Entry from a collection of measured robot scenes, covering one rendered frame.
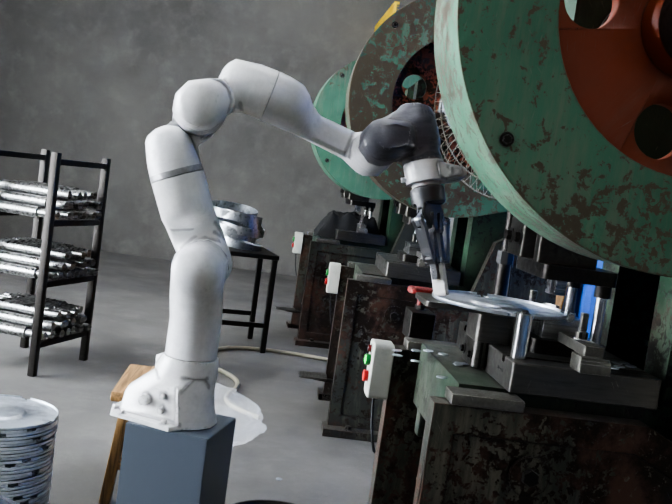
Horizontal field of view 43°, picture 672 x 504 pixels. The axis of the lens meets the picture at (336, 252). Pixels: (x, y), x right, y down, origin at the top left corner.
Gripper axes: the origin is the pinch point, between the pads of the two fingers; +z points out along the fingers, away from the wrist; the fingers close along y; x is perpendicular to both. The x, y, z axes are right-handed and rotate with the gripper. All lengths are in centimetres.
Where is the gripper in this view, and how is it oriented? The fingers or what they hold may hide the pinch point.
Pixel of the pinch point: (439, 279)
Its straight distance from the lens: 183.9
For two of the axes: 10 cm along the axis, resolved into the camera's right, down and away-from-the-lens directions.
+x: 7.9, -1.7, -5.9
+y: -6.0, -0.2, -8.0
